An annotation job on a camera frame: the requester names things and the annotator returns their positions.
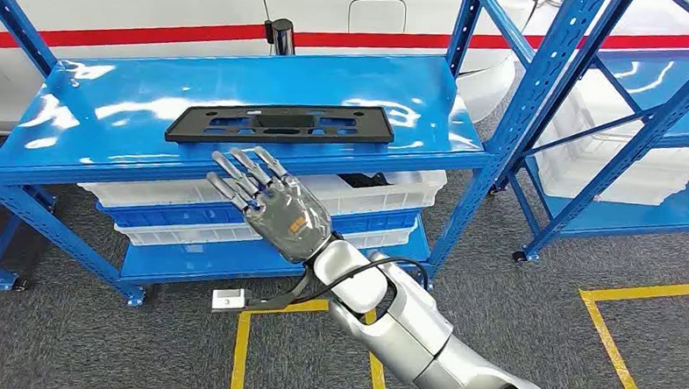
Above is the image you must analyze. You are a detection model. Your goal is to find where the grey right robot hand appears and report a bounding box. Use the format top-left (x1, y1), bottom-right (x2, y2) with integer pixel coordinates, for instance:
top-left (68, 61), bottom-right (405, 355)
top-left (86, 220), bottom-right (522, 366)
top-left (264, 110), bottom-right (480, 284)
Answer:
top-left (203, 144), bottom-right (337, 266)

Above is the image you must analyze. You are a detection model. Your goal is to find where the long black plastic part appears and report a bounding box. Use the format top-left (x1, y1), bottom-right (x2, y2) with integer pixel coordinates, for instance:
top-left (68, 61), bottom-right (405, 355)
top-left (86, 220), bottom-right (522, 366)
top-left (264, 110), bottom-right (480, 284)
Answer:
top-left (164, 96), bottom-right (396, 152)

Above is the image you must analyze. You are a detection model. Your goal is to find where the small black part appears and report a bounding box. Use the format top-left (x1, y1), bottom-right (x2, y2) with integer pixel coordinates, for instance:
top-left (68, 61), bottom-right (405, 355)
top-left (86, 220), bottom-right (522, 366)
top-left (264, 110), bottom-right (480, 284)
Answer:
top-left (337, 171), bottom-right (391, 191)

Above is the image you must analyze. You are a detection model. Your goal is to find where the red barrier belt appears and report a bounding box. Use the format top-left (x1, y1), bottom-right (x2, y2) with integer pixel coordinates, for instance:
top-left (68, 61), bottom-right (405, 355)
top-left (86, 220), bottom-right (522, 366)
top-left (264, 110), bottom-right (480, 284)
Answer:
top-left (0, 3), bottom-right (689, 81)

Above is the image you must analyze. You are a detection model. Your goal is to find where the white car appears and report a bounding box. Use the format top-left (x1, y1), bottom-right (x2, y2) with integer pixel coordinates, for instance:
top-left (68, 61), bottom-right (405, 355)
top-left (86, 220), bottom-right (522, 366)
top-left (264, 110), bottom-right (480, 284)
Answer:
top-left (0, 0), bottom-right (564, 159)

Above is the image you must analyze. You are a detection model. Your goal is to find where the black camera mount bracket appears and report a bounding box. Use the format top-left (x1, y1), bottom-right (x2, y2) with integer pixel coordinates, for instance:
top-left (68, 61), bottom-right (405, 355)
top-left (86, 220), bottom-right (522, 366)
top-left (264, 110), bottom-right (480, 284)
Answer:
top-left (244, 263), bottom-right (319, 315)

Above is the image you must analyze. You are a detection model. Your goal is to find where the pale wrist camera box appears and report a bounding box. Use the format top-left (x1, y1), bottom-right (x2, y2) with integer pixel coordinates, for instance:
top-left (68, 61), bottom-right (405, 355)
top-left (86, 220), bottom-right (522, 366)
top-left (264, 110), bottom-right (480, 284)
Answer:
top-left (211, 287), bottom-right (247, 313)

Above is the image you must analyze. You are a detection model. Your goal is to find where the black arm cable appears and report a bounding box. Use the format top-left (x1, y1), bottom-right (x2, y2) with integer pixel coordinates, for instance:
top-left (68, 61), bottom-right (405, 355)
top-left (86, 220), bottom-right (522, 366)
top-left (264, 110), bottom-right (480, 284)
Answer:
top-left (292, 252), bottom-right (433, 314)

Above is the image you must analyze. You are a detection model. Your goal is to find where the black chrome stanchion post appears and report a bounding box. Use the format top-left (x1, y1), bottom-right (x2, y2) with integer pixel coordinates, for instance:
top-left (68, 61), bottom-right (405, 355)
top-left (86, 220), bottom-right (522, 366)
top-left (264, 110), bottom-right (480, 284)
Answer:
top-left (262, 17), bottom-right (298, 57)

